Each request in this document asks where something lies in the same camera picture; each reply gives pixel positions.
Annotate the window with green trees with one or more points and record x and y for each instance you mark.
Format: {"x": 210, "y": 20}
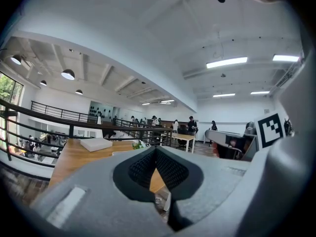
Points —
{"x": 10, "y": 89}

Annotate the black dome pendant lamp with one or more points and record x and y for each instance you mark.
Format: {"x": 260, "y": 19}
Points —
{"x": 79, "y": 92}
{"x": 16, "y": 59}
{"x": 67, "y": 74}
{"x": 43, "y": 83}

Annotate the white foam block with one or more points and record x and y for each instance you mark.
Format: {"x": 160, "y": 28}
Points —
{"x": 96, "y": 144}

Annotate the wooden table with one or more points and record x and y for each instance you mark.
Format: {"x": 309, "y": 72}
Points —
{"x": 74, "y": 162}

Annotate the black metal railing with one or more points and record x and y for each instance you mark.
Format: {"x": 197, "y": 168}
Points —
{"x": 74, "y": 126}

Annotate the black balcony railing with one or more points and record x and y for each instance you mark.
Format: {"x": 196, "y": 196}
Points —
{"x": 61, "y": 112}

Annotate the long ceiling light panel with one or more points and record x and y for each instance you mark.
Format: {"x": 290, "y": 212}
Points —
{"x": 226, "y": 62}
{"x": 224, "y": 95}
{"x": 285, "y": 57}
{"x": 260, "y": 92}

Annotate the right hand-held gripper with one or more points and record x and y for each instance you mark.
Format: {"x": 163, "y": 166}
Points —
{"x": 279, "y": 181}

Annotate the black office chair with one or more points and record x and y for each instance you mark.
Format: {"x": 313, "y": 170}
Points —
{"x": 182, "y": 137}

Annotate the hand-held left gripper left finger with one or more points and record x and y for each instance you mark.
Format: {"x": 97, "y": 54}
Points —
{"x": 98, "y": 206}

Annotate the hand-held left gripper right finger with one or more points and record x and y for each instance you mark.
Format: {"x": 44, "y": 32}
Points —
{"x": 209, "y": 179}

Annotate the white desk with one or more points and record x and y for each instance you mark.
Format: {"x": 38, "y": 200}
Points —
{"x": 181, "y": 137}

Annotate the green potted flower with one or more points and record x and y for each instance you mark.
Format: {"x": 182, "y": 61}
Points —
{"x": 137, "y": 146}

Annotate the wall display of dark items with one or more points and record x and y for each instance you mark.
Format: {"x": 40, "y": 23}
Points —
{"x": 101, "y": 110}

